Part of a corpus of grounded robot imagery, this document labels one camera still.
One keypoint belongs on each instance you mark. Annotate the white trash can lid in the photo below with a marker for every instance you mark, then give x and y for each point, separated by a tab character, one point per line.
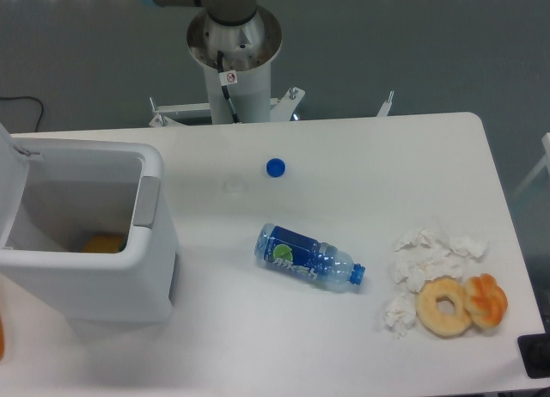
14	174

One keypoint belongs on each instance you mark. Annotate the blue bottle cap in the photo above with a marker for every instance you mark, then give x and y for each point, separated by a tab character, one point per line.
275	167

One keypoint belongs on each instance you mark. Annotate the yellow item inside trash can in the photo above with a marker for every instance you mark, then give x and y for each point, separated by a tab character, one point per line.
104	244

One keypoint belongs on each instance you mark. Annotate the white trash can body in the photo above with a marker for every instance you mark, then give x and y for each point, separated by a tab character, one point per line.
85	227

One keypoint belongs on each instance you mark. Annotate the blue plastic drink bottle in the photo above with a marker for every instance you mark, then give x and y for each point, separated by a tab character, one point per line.
318	263

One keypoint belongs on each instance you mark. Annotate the crumpled white tissue large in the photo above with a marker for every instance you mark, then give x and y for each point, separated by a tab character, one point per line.
424	255

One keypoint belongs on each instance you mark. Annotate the crumpled white tissue small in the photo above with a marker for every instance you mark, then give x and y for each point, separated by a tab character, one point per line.
400	314

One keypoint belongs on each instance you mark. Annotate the crumpled white tissue right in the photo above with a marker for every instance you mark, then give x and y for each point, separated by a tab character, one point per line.
468	247

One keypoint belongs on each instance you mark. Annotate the orange twisted bread roll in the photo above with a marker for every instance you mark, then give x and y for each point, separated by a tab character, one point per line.
485	301

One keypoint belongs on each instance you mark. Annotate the white furniture at right edge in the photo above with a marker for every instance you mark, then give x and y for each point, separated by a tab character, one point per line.
536	175

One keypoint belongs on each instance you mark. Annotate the black device at edge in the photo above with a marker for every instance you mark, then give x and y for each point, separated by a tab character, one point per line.
534	350

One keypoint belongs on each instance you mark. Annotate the orange object at left edge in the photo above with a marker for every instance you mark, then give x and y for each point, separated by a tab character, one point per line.
2	339

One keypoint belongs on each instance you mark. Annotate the white metal base frame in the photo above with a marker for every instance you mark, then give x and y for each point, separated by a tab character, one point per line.
282	109

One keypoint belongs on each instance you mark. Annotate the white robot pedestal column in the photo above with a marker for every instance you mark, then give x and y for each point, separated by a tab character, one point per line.
237	65

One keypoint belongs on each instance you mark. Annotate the ring doughnut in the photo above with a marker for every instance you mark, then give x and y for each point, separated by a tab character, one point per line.
440	308

